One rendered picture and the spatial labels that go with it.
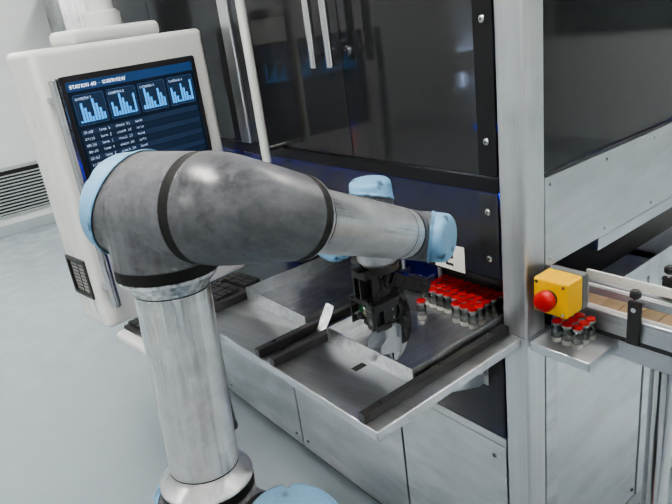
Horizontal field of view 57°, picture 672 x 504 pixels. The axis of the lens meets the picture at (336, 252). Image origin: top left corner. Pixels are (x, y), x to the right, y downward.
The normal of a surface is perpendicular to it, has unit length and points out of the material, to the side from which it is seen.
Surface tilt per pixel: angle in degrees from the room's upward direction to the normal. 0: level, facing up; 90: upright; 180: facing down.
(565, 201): 90
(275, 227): 91
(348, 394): 0
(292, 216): 83
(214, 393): 90
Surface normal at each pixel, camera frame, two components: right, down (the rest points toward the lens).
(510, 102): -0.77, 0.32
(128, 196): -0.51, -0.12
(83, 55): 0.72, 0.17
